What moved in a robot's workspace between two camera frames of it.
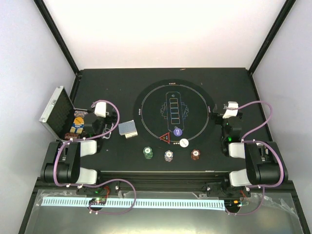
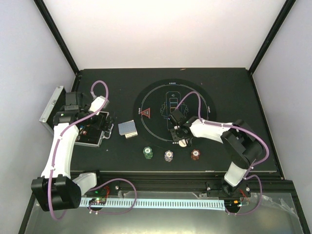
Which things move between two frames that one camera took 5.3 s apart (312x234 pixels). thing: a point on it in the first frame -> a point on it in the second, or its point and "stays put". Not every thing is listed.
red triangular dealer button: x=165 y=137 -> x=146 y=112
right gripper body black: x=218 y=116 -> x=178 y=136
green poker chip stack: x=147 y=151 stays put
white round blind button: x=184 y=142 stays put
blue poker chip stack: x=168 y=155 stays put
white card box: x=132 y=134 stays put
